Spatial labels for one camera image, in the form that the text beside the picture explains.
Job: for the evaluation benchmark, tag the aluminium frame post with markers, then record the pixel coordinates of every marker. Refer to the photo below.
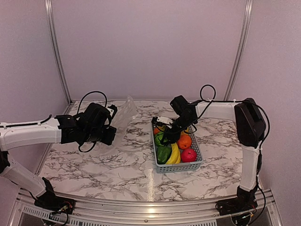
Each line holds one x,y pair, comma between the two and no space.
240,50
55,46

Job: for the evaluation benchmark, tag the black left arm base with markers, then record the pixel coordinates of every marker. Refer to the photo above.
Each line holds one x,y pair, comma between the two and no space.
50,201

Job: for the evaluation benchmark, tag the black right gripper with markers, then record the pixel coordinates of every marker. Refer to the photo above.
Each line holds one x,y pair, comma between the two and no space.
170,136

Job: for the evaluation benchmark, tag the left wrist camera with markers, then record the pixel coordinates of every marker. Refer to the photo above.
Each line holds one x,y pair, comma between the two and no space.
113,110

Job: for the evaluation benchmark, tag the green toy bell pepper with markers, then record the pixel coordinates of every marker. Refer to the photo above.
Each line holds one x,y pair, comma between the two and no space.
163,154

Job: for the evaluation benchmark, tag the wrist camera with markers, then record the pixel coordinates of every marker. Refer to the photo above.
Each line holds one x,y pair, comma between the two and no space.
162,121
113,110

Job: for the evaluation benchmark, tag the green orange toy mango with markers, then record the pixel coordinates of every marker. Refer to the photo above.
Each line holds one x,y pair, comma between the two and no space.
156,131

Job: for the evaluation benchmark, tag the grey plastic basket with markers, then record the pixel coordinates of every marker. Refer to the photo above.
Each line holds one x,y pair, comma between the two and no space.
180,167

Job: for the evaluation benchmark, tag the aluminium front rail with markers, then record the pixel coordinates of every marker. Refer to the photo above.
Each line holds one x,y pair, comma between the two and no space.
102,212

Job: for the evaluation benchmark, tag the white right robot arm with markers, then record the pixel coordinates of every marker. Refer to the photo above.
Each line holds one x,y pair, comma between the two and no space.
251,122

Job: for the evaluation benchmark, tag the yellow toy banana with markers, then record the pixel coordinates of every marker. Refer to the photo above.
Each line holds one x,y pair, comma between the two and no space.
175,156

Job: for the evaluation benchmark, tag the right aluminium frame post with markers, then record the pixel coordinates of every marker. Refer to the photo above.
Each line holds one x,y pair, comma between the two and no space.
240,50

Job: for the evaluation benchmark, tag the orange toy orange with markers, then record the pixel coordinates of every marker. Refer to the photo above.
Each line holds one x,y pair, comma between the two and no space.
184,142

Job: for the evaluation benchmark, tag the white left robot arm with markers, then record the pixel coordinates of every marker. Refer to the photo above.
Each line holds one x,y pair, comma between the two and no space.
30,133

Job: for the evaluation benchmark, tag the green toy watermelon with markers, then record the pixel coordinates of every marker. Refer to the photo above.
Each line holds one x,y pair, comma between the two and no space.
157,138

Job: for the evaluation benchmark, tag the red toy apple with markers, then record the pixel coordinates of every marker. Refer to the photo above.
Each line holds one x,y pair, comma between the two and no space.
188,155

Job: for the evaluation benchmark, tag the left aluminium frame post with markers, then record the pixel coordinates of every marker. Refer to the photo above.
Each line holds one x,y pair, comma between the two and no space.
55,46

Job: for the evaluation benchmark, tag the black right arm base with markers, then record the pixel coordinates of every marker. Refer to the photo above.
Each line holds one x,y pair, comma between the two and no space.
245,200

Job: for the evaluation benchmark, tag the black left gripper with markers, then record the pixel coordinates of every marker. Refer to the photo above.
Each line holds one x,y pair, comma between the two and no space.
108,140

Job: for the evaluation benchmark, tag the clear zip top bag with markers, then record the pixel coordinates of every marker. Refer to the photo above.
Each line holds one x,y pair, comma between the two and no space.
125,114

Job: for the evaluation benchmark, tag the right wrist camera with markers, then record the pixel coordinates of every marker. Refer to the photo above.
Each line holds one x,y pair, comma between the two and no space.
162,121

